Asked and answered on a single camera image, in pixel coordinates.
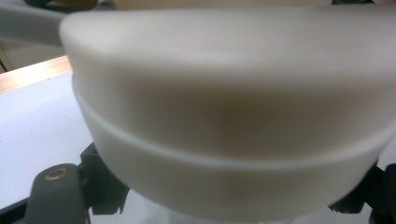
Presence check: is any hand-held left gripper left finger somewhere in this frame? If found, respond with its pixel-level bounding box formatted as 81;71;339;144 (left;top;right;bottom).
78;142;131;216

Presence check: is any wooden table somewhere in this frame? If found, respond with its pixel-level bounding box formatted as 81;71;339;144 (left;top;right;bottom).
0;55;73;95

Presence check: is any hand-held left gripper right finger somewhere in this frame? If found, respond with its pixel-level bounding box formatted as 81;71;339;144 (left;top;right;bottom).
328;161;380;215

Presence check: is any clear plastic jar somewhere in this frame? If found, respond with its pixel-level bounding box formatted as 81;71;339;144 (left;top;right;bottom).
128;188;332;224

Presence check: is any white cylindrical cup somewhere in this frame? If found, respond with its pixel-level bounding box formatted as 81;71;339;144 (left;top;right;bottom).
59;4;396;224

